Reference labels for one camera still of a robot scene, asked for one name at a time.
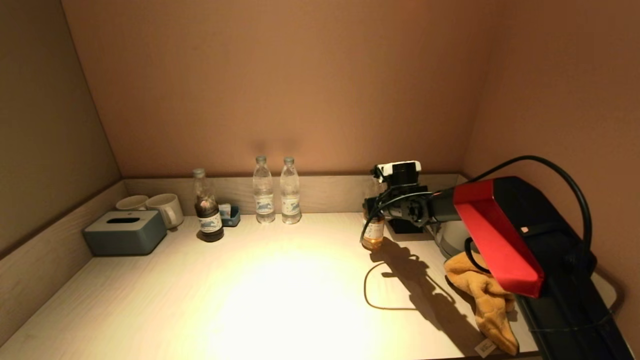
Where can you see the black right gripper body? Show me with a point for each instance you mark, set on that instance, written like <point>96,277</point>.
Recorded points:
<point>382,206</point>

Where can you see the amber tea bottle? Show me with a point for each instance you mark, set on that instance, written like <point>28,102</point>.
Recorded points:
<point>373,235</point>

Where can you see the orange cloth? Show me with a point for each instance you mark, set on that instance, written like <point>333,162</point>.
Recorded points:
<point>487,300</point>

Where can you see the black and red right arm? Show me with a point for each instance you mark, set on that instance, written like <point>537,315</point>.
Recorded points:
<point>500,235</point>

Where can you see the black recessed power socket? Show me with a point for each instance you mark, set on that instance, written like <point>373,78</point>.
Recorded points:
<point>405,229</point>

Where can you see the white electric kettle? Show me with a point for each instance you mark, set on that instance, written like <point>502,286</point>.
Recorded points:
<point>459,235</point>

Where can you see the clear water bottle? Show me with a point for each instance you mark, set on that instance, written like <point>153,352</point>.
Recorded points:
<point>290,204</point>
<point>264,204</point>

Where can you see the small blue tray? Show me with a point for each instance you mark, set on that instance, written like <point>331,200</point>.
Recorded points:
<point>233,219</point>

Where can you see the white sachet packet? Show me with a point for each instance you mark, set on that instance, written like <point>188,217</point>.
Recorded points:
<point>225,210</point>

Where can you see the dark drink bottle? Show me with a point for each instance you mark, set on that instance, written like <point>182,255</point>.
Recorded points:
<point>210,224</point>

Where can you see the grey-blue tissue box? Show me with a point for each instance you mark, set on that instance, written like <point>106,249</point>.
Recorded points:
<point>125,239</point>

